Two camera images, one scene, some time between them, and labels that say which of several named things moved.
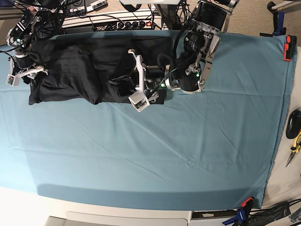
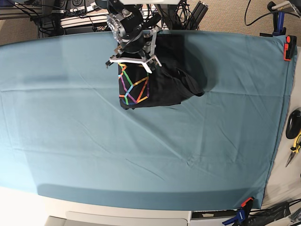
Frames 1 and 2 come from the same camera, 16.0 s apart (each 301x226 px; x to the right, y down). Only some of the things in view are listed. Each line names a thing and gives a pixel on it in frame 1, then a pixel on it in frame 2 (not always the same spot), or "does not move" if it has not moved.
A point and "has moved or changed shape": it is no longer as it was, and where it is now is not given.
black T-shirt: x=91 y=69 has moved or changed shape
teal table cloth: x=215 y=149 does not move
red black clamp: x=290 y=47 does not move
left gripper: x=26 y=67 to x=138 y=48
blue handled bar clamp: x=279 y=22 does not move
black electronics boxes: x=82 y=7 does not move
